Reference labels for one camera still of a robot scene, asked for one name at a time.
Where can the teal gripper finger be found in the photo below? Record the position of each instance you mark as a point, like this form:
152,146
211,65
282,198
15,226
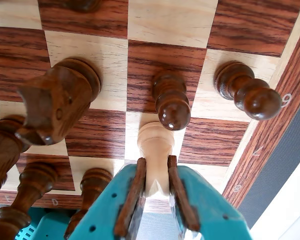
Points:
210,212
102,212

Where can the light wooden knight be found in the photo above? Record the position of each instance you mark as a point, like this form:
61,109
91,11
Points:
156,150

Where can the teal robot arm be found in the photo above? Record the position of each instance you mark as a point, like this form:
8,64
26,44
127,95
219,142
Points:
47,225

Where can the dark wooden rook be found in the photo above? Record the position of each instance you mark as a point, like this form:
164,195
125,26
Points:
92,185

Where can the dark wooden queen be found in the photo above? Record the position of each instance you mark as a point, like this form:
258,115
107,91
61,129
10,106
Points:
32,185

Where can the dark wooden pawn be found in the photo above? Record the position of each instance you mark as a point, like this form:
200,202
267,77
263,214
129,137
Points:
82,5
172,105
252,95

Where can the dark wooden bishop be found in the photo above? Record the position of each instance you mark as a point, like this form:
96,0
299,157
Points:
2,150

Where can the dark wooden knight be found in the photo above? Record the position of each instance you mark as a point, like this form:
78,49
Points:
60,95

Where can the wooden chessboard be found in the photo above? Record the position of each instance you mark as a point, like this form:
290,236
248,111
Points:
165,25

